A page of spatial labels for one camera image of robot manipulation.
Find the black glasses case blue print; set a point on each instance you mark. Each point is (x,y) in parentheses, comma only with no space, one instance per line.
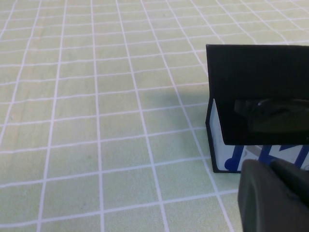
(253,72)

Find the green white-grid tablecloth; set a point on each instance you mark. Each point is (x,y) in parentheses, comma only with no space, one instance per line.
(96,108)

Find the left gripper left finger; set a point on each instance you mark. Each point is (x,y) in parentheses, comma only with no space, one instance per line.
(260,205)

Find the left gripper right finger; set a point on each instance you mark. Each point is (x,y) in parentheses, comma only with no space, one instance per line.
(294,183)

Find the black-framed glasses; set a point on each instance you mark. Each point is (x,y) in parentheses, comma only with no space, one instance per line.
(277,120)

